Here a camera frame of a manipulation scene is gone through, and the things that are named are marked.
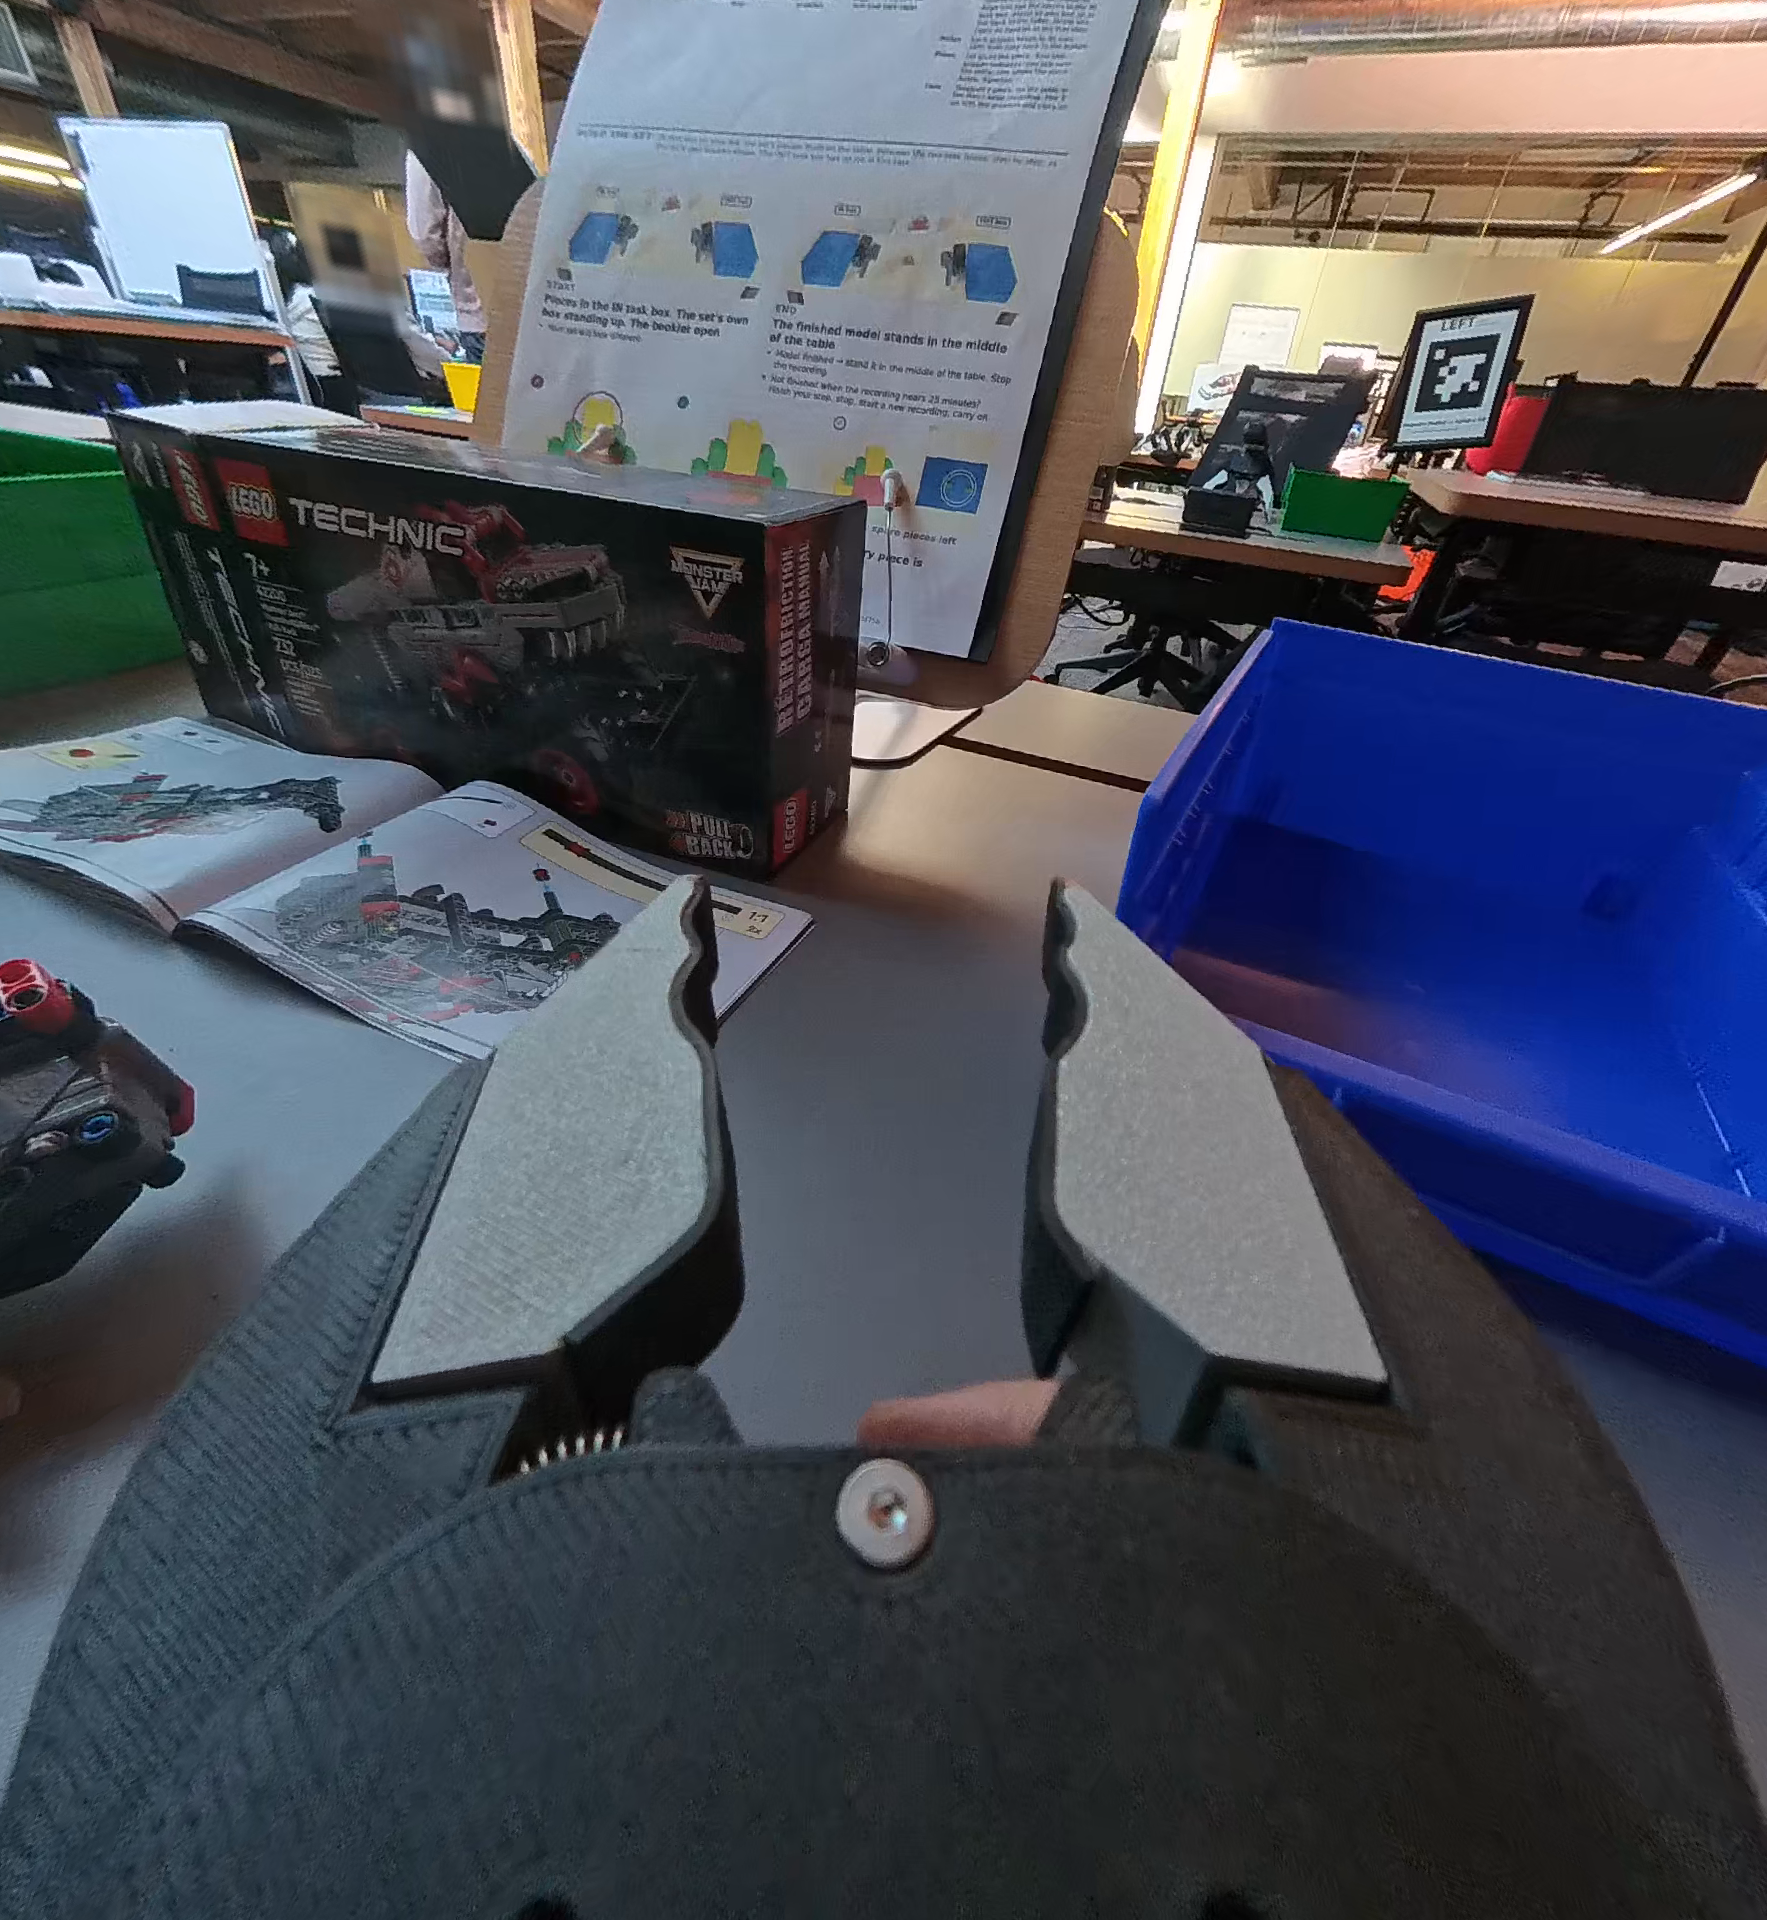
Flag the white stand base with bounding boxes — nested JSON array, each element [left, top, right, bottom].
[[851, 697, 981, 769]]

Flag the black grey lego truck model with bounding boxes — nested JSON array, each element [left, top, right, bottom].
[[0, 958, 197, 1330]]

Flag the open instruction booklet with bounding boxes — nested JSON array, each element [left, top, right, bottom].
[[0, 717, 812, 1063]]

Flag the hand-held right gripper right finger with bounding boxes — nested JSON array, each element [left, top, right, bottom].
[[1021, 877, 1394, 1411]]

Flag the black monitor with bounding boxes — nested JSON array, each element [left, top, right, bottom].
[[1521, 375, 1767, 504]]

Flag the dark tilted screen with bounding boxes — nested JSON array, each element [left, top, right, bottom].
[[1181, 365, 1376, 540]]

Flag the blue plastic bin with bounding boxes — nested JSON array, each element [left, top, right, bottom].
[[1117, 618, 1767, 1396]]

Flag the whiteboard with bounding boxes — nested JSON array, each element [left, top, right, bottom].
[[57, 115, 285, 314]]

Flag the black white marker sign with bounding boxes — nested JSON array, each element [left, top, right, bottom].
[[1385, 295, 1536, 453]]

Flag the small green bin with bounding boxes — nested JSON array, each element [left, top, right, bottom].
[[1280, 469, 1410, 546]]

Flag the black toy set box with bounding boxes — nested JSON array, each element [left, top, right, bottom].
[[110, 412, 869, 882]]

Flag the green plastic bin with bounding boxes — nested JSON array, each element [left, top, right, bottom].
[[0, 427, 188, 715]]

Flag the person's right hand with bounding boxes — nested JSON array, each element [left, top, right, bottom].
[[859, 1381, 1065, 1449]]

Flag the printed instruction sheet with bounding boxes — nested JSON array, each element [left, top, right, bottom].
[[501, 0, 1171, 661]]

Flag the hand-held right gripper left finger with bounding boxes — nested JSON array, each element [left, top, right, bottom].
[[366, 873, 746, 1396]]

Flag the wooden edged table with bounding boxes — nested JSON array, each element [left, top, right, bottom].
[[1079, 494, 1416, 591], [1400, 465, 1767, 574], [951, 682, 1218, 791]]

